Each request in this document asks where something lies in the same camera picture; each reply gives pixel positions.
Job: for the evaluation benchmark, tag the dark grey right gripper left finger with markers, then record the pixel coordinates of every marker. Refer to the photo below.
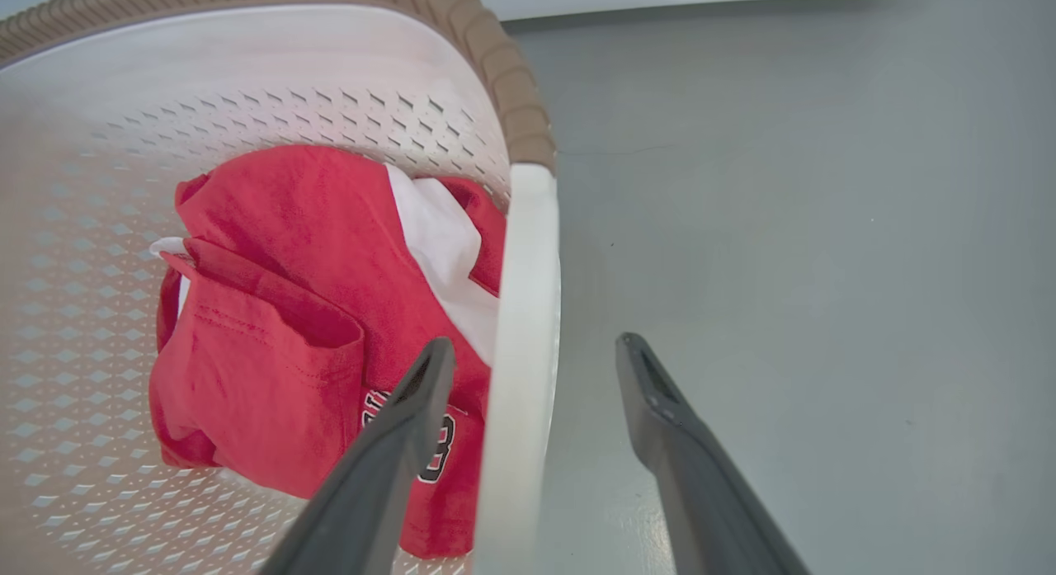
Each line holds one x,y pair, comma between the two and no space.
375,484

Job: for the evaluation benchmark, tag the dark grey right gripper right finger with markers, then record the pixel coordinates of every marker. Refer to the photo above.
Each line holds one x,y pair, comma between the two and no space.
701,492

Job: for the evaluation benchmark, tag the white perforated laundry basket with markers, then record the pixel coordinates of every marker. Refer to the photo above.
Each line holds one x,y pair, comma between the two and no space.
99,311

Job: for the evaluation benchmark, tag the red jersey with white trim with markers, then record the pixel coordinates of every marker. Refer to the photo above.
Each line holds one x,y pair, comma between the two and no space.
313,311

